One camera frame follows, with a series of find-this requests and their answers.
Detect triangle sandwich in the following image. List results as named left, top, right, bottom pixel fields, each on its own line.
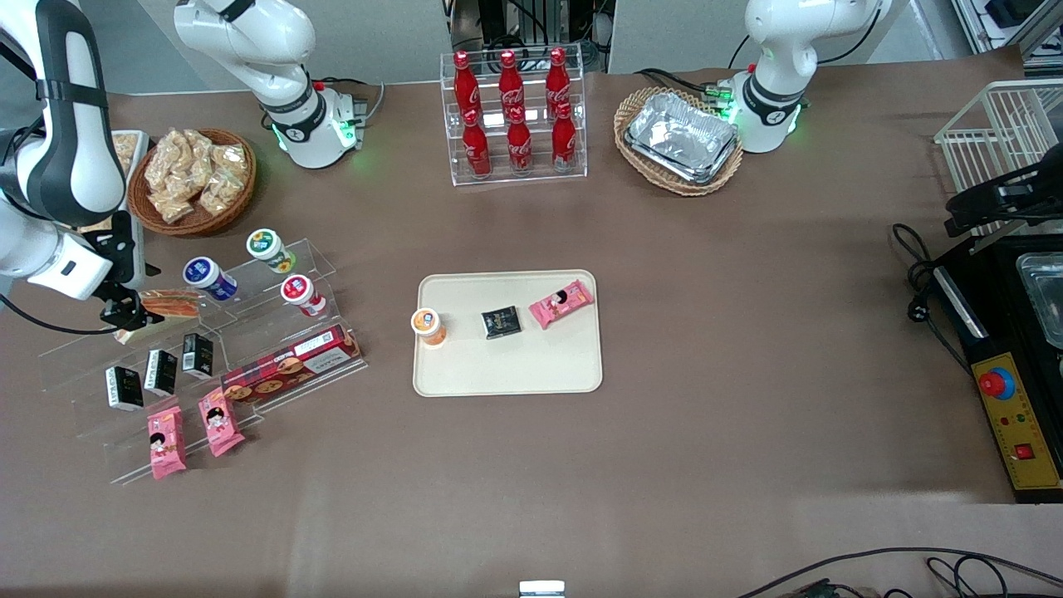
left=113, top=288, right=203, bottom=346

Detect clear tray inside machine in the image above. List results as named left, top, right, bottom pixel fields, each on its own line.
left=1014, top=252, right=1063, bottom=350

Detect aluminium foil tray stack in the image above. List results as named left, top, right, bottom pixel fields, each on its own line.
left=624, top=91, right=741, bottom=186

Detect beige plastic tray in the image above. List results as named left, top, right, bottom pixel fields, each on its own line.
left=412, top=268, right=604, bottom=399

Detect small black drink carton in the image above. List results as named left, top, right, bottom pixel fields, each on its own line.
left=144, top=350, right=179, bottom=397
left=181, top=333, right=215, bottom=381
left=105, top=366, right=145, bottom=413

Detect blue cap yogurt bottle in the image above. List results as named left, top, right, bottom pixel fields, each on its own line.
left=183, top=257, right=240, bottom=302

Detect dark brown wicker basket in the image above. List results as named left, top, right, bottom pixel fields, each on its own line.
left=128, top=128, right=257, bottom=238

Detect clear bag of fried snacks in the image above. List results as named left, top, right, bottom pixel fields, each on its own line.
left=149, top=191, right=195, bottom=225
left=184, top=130, right=220, bottom=179
left=145, top=129, right=190, bottom=197
left=198, top=170, right=243, bottom=216
left=213, top=145, right=251, bottom=179

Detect black sealing machine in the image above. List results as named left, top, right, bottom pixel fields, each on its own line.
left=933, top=235, right=1063, bottom=505

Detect white rectangular snack dish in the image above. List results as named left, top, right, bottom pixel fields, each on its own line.
left=108, top=130, right=151, bottom=271

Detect clear acrylic stepped shelf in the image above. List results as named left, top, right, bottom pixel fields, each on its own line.
left=37, top=237, right=368, bottom=487

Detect pink cartoon snack pack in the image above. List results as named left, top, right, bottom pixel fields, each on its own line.
left=197, top=387, right=247, bottom=458
left=528, top=279, right=596, bottom=331
left=147, top=404, right=189, bottom=482

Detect green cap yogurt bottle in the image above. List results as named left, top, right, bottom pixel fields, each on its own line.
left=246, top=228, right=297, bottom=276

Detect red cap yogurt bottle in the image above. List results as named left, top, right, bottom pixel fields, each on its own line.
left=280, top=274, right=328, bottom=319

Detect red cookie box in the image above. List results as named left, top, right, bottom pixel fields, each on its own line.
left=221, top=323, right=365, bottom=406

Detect orange lid cup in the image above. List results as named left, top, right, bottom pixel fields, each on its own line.
left=410, top=307, right=448, bottom=347

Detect light woven wicker basket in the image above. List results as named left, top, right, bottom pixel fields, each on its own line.
left=613, top=86, right=745, bottom=198

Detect small black snack packet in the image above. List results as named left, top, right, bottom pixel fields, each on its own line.
left=481, top=305, right=523, bottom=341

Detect red cola bottle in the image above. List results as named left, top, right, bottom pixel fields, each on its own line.
left=545, top=47, right=573, bottom=113
left=497, top=49, right=527, bottom=117
left=551, top=101, right=579, bottom=172
left=461, top=109, right=493, bottom=179
left=505, top=107, right=534, bottom=174
left=452, top=51, right=482, bottom=119

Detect clear acrylic bottle rack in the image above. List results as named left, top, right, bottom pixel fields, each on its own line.
left=439, top=50, right=589, bottom=188

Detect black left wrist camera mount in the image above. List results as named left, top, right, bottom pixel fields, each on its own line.
left=997, top=156, right=1063, bottom=218

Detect black arm hose cable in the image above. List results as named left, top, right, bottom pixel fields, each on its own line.
left=0, top=292, right=113, bottom=337

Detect white wire basket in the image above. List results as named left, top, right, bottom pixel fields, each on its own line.
left=933, top=79, right=1063, bottom=238

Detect black power cable with plug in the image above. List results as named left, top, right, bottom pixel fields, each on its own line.
left=892, top=222, right=974, bottom=376

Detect aluminium frame rack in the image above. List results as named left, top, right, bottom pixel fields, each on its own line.
left=951, top=0, right=1063, bottom=81

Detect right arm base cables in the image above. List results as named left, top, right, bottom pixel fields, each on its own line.
left=311, top=76, right=388, bottom=152

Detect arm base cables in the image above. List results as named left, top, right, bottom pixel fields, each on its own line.
left=311, top=76, right=388, bottom=152
left=634, top=66, right=742, bottom=113

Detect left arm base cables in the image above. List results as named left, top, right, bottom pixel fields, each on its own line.
left=634, top=66, right=742, bottom=113

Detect long black cable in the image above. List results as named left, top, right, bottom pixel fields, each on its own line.
left=737, top=546, right=1063, bottom=598

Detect looped black cable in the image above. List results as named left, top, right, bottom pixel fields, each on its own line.
left=925, top=554, right=1002, bottom=598

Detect dark equipment with cables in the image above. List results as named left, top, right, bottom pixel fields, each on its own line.
left=444, top=0, right=614, bottom=76

